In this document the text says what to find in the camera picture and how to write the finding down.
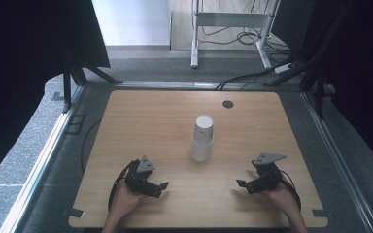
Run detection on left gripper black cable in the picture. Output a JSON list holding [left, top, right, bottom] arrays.
[[108, 159, 140, 212]]

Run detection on person's right hand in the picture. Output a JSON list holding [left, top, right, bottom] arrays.
[[265, 183, 297, 215]]

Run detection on person's left hand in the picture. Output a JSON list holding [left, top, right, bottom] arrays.
[[111, 180, 145, 215]]

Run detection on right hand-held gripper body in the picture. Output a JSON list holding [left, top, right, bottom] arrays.
[[252, 152, 288, 193]]

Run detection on thin black floor cable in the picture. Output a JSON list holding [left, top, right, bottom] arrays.
[[80, 118, 103, 173]]

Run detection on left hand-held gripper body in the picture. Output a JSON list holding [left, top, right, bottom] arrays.
[[124, 155, 163, 196]]

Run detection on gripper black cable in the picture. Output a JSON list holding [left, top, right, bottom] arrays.
[[108, 159, 140, 212], [279, 169, 302, 211]]

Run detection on black metal stand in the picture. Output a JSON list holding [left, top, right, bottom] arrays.
[[263, 0, 354, 120]]

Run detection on black curtain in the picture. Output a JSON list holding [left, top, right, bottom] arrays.
[[271, 0, 373, 179], [0, 0, 112, 192]]

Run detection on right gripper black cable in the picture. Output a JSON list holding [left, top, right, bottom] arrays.
[[279, 169, 302, 211]]

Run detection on black tripod stand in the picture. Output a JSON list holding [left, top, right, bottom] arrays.
[[61, 51, 124, 115]]

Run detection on tangled black floor cables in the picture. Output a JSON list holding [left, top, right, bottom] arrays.
[[197, 0, 292, 56]]

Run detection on aluminium floor rail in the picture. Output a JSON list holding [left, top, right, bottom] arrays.
[[0, 84, 88, 233], [300, 90, 373, 233]]

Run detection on white power strip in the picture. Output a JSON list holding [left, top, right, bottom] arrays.
[[273, 63, 295, 74]]

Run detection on long black floor cable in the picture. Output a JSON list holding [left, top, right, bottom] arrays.
[[214, 56, 294, 91]]

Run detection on white metal stand frame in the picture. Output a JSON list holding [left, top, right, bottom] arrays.
[[189, 0, 282, 70]]

